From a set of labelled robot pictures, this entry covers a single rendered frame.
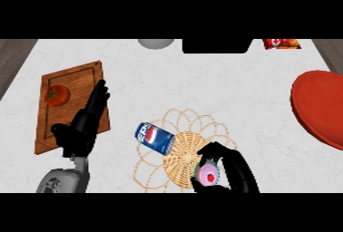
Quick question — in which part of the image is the red bowl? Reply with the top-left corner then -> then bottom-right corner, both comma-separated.
290,70 -> 343,150

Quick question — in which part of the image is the brown wooden cutting board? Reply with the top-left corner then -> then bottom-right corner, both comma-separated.
34,60 -> 111,156

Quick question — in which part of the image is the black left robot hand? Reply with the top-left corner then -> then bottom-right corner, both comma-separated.
50,79 -> 111,159

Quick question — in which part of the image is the grey round object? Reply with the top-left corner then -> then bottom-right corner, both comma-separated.
136,39 -> 178,50

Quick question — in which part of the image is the pink frosted cupcake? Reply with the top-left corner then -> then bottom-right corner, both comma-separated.
194,156 -> 223,187

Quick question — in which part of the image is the blue soda can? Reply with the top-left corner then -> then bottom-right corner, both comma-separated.
135,121 -> 178,157

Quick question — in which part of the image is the black appliance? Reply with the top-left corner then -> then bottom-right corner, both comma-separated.
181,39 -> 254,54

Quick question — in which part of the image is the red tomato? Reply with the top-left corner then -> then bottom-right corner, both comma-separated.
44,84 -> 71,107

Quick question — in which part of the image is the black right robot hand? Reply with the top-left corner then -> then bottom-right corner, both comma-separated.
189,141 -> 262,194

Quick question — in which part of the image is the red snack bag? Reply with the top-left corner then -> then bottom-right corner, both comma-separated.
262,39 -> 303,51

